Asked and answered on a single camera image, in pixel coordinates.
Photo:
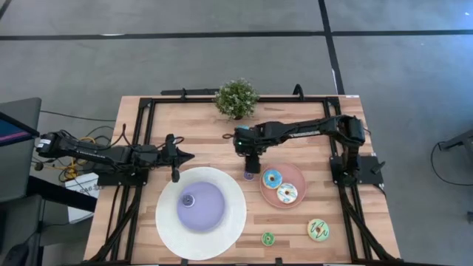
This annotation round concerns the large green donut black drizzle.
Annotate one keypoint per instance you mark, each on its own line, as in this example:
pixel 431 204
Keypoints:
pixel 312 225

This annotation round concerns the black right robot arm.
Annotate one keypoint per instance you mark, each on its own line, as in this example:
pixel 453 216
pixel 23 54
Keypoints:
pixel 295 131

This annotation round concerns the black aluminium table frame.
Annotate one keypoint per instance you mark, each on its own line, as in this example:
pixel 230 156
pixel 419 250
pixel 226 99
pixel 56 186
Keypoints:
pixel 295 99

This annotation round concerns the white printed cardboard box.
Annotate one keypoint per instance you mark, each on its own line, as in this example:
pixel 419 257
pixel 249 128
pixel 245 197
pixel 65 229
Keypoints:
pixel 79 188

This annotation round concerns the small donut dark sprinkled icing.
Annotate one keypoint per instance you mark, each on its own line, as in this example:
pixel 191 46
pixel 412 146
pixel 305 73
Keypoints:
pixel 184 204

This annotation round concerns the large white plate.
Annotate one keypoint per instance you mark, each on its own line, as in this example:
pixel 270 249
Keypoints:
pixel 221 240

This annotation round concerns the small dark blue sprinkled donut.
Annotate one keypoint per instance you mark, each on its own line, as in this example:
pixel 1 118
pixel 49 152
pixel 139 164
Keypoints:
pixel 248 178

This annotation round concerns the artificial plant in black pot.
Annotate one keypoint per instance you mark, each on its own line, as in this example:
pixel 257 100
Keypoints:
pixel 236 99

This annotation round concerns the black bar behind table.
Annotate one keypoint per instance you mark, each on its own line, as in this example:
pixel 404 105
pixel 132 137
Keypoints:
pixel 192 91

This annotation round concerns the black stand leg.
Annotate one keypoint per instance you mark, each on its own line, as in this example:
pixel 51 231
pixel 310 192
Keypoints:
pixel 458 140

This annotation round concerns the small green donut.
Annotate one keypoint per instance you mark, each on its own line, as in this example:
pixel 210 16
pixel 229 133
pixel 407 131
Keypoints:
pixel 271 242

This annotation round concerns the large white donut blue drizzle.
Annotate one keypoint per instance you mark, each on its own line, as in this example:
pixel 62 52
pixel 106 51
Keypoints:
pixel 293 196

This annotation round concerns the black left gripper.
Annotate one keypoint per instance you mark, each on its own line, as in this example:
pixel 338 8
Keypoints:
pixel 168 155

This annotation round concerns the grey computer monitor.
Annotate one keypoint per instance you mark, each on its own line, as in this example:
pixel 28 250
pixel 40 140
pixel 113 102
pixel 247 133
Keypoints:
pixel 18 166

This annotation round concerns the purple round plate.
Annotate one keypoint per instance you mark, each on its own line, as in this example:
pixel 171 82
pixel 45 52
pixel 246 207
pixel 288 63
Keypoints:
pixel 207 210

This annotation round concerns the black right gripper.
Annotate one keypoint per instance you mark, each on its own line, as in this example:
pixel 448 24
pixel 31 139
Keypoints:
pixel 251 142

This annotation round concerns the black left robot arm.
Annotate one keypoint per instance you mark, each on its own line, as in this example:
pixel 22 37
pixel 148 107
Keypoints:
pixel 85 151

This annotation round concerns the pink round plate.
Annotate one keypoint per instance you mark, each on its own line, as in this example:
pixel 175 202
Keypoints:
pixel 297 173

